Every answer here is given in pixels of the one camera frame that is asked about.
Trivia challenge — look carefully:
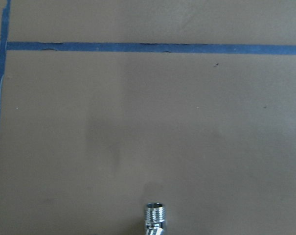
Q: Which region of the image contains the chrome angle valve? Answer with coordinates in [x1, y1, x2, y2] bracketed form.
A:
[144, 202, 167, 235]

